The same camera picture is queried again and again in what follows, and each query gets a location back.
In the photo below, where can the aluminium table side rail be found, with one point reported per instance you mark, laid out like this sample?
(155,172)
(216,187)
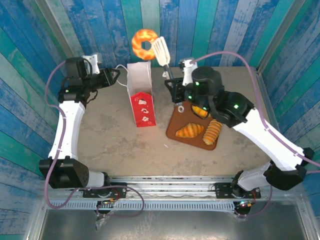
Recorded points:
(268,100)

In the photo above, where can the aluminium corner post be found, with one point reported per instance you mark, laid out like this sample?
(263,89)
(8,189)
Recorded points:
(58,32)
(282,32)

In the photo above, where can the fake croissant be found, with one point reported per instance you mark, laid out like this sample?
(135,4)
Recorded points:
(190,130)

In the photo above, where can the clear plastic wrapper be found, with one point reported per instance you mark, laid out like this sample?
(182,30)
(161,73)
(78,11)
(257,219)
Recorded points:
(100,221)

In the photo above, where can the small white scrap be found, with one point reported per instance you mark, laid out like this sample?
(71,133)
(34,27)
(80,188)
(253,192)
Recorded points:
(166,145)

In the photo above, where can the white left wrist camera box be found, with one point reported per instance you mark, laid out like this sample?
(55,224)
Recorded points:
(93,60)

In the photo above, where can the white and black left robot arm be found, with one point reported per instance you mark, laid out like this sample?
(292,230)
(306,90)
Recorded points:
(70,125)

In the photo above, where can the red and white paper bag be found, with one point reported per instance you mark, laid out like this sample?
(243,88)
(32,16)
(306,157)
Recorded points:
(143,110)

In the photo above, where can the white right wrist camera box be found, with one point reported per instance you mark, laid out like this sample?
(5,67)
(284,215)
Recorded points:
(187,72)

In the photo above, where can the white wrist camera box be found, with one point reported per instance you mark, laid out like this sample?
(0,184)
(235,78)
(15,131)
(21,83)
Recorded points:
(187,72)
(93,60)

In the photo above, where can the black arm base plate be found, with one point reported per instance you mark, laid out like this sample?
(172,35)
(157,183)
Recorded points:
(117,191)
(223,191)

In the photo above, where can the round fake bread bun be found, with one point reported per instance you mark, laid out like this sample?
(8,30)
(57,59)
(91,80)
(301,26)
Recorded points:
(200,111)

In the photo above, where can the white slotted kitchen tongs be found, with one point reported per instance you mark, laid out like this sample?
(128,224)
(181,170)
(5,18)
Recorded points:
(161,51)

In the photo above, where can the brown cutting board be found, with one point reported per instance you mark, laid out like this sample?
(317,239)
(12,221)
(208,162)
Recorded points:
(185,117)

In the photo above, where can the small circuit board with lights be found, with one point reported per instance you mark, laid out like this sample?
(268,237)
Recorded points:
(244,204)
(108,201)

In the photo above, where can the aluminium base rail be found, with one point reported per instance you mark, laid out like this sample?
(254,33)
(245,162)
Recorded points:
(170,186)

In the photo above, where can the spiral fake bread roll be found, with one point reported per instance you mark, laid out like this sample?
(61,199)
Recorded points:
(212,132)

